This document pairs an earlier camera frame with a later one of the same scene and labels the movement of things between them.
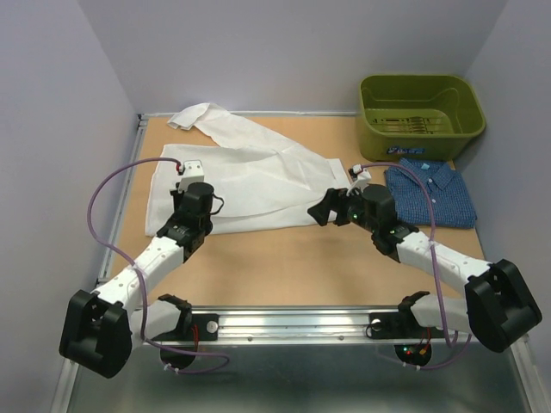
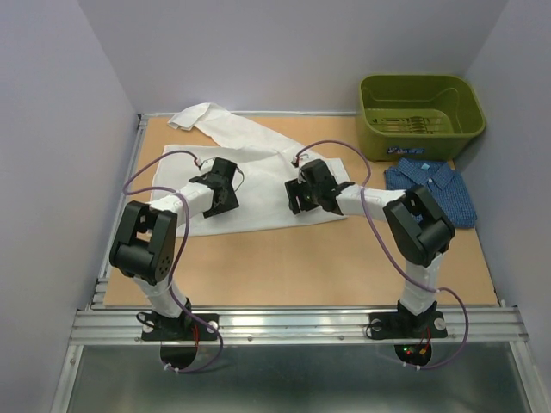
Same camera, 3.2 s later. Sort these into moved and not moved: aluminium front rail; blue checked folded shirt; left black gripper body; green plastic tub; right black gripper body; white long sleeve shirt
Moved: right black gripper body; left black gripper body
Not moved: green plastic tub; white long sleeve shirt; blue checked folded shirt; aluminium front rail
